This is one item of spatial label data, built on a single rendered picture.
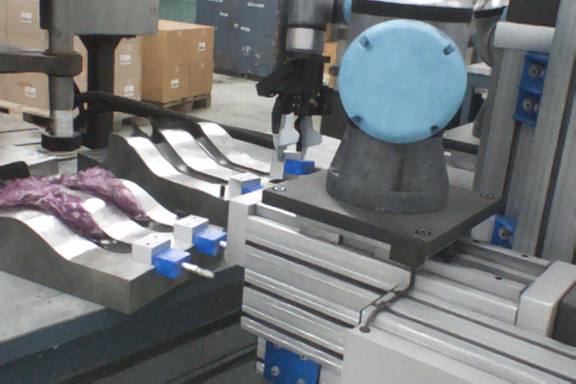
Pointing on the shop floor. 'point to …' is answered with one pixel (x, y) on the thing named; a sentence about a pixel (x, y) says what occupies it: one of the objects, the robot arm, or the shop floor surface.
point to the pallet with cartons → (178, 66)
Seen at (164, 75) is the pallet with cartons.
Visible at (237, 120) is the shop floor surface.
